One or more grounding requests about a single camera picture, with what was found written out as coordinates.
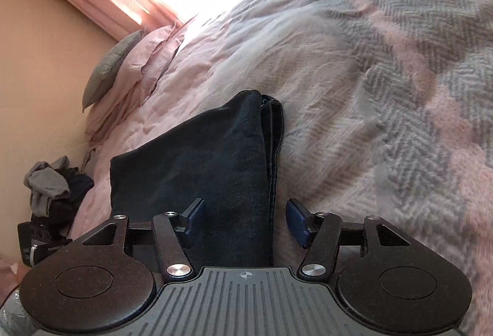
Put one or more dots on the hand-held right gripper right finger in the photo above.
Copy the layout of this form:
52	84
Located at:
296	222

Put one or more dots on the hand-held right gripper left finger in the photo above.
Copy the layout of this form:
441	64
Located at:
194	222

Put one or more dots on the dark blue jeans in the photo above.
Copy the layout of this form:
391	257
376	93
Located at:
215	151

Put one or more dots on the pile of dark clothes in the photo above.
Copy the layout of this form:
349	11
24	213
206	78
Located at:
57	216

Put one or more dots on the dark denim garment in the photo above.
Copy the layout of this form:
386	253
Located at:
83	185

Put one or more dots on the pink grey herringbone blanket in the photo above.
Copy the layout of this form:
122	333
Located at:
385	89

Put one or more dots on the pink pillow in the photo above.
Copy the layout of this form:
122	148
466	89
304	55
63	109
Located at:
154	51

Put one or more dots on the grey plaid pillow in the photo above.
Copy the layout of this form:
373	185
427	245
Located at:
108	66

